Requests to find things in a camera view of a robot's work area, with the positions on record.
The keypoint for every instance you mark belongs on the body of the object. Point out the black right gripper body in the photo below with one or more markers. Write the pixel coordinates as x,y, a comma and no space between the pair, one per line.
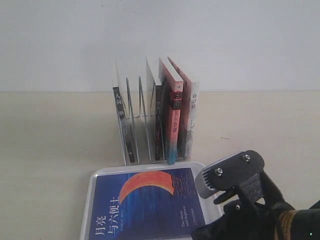
261,213

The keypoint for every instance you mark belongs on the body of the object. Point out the dark blue book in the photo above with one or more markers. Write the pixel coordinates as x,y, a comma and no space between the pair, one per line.
150,205

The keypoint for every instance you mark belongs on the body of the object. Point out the white grey spine book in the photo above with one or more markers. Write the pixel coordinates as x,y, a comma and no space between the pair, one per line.
188,113

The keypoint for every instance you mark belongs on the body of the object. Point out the red teal spine book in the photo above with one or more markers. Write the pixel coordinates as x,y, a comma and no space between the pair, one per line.
171,104

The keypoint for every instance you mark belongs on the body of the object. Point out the dark maroon book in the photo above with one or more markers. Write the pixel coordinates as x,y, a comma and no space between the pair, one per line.
154,88

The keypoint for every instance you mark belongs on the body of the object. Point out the black grey book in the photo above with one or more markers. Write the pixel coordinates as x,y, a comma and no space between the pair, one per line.
120,93

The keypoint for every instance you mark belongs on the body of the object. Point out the white plastic tray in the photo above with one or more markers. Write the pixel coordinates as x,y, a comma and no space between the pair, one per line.
90,200

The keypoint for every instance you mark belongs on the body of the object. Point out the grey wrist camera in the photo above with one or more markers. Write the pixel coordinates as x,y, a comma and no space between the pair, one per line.
228,172

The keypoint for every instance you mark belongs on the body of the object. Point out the white wire book rack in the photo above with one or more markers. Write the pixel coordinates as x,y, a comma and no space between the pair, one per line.
138,112

